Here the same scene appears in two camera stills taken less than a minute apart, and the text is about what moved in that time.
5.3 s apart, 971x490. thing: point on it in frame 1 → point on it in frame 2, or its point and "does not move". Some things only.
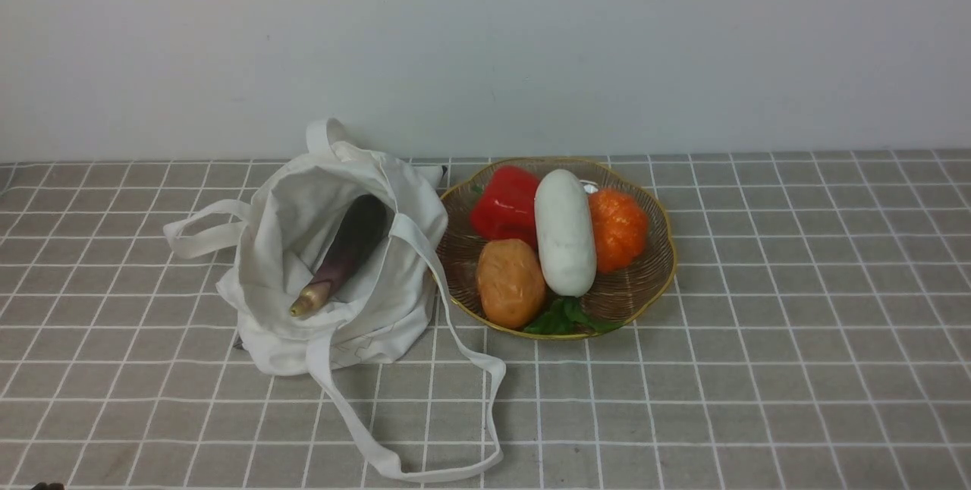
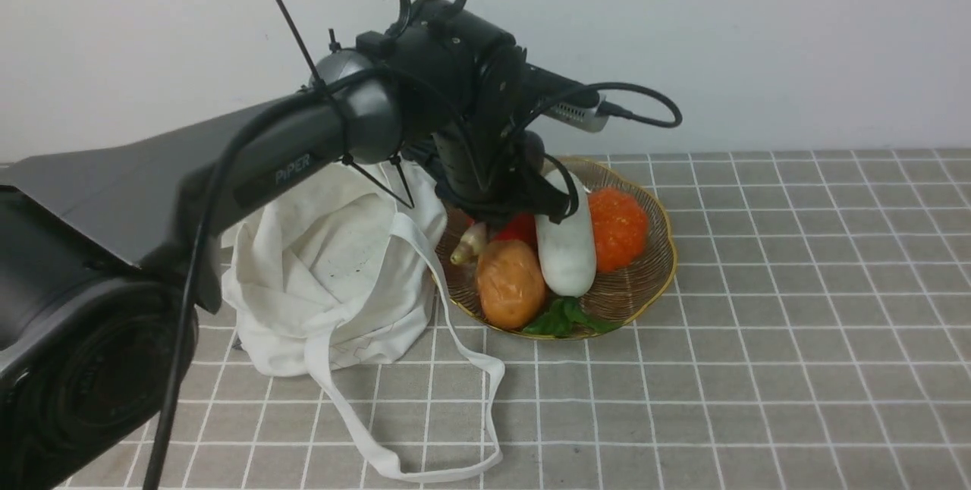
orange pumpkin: x=620 y=228 does not move
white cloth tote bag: x=285 y=235 does not move
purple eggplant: x=360 y=236 → x=470 y=244
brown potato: x=510 y=283 does not move
